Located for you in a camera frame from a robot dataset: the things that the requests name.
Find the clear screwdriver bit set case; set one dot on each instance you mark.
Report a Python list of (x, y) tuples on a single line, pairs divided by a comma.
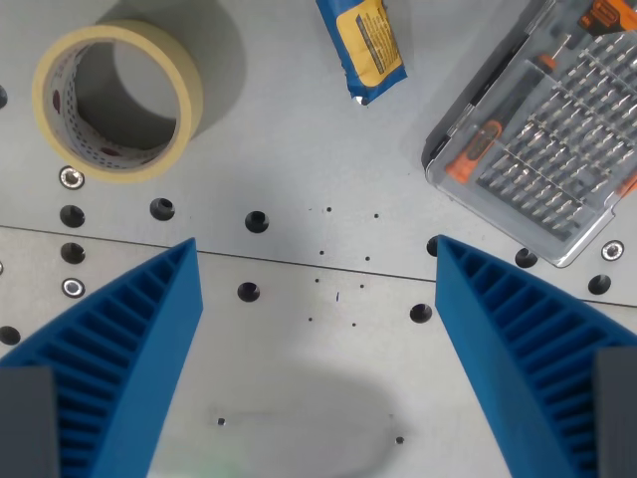
[(542, 134)]

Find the silver socket head bolt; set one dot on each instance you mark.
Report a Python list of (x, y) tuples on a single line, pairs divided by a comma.
[(73, 287), (71, 177), (612, 250)]

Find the blue and yellow snack bag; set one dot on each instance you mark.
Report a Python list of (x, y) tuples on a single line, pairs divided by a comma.
[(363, 45)]

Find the beige masking tape roll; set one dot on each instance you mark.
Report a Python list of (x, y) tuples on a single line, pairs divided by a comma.
[(118, 102)]

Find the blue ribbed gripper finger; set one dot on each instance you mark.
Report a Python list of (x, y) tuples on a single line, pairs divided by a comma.
[(134, 358), (497, 358)]

